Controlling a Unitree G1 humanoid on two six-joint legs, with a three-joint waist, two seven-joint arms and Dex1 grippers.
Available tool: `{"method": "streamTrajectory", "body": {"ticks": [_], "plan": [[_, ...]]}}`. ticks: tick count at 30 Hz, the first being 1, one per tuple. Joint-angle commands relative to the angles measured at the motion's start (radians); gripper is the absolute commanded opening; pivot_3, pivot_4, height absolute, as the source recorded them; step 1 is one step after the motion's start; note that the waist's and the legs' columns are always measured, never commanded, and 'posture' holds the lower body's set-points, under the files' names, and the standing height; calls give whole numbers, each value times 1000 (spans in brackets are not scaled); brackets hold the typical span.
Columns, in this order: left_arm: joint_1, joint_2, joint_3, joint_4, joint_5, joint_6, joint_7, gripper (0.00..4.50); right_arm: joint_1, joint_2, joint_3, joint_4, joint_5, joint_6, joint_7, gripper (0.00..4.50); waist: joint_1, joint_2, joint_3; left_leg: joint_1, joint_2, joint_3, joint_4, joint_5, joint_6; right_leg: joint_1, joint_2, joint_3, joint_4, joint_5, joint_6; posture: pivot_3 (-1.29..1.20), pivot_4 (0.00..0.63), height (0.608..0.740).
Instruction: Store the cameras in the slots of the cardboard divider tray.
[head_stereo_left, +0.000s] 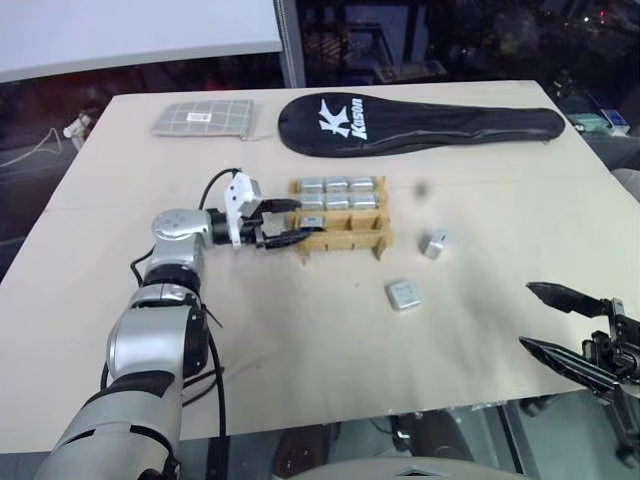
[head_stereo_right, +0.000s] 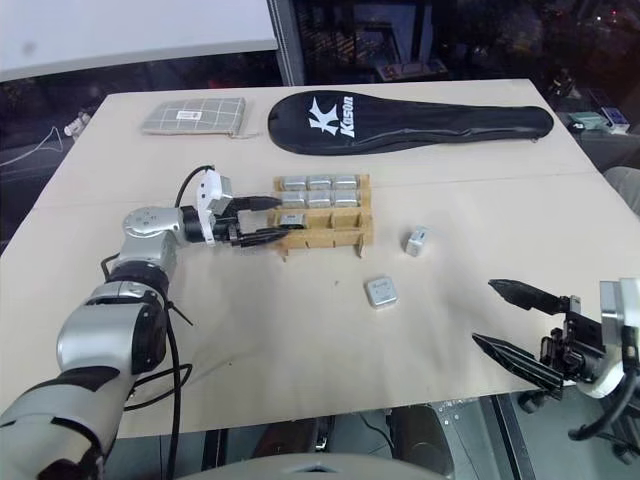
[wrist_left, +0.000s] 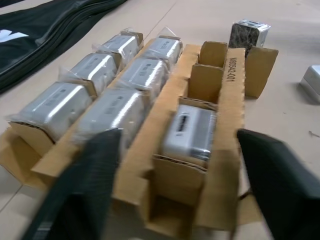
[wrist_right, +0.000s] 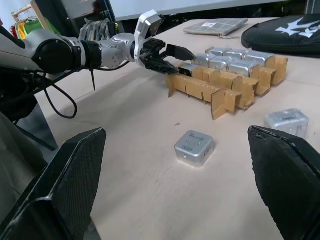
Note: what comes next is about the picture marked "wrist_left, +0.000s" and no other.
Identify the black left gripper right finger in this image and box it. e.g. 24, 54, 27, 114
236, 128, 320, 240

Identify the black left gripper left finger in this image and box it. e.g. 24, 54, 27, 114
20, 127, 123, 240

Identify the bare silver camera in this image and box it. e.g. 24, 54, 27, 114
298, 64, 320, 104
161, 103, 217, 162

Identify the brown cardboard divider tray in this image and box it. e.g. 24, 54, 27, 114
0, 39, 280, 240

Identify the black fabric bag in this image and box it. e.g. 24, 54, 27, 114
0, 0, 143, 95

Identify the silver camera in plastic bag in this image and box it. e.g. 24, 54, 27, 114
116, 57, 173, 92
92, 29, 145, 61
58, 51, 123, 88
142, 26, 184, 66
74, 87, 151, 151
6, 81, 97, 146

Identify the silver camera with marbled face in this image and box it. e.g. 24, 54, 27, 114
228, 18, 272, 59

